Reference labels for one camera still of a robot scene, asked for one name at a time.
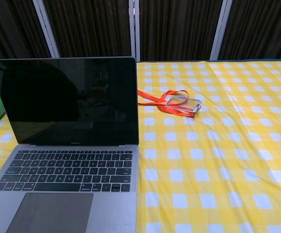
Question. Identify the grey laptop with black screen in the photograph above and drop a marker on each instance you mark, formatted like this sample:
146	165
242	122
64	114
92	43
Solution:
67	155

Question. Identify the clear plastic badge holder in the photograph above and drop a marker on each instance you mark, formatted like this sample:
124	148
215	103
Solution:
184	103

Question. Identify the yellow white checkered tablecloth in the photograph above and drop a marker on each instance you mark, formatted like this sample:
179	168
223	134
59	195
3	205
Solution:
216	157

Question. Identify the dark pleated curtain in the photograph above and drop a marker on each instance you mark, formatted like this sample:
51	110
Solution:
94	26

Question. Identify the white metal frame post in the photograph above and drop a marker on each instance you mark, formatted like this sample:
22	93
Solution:
134	29
218	29
47	28

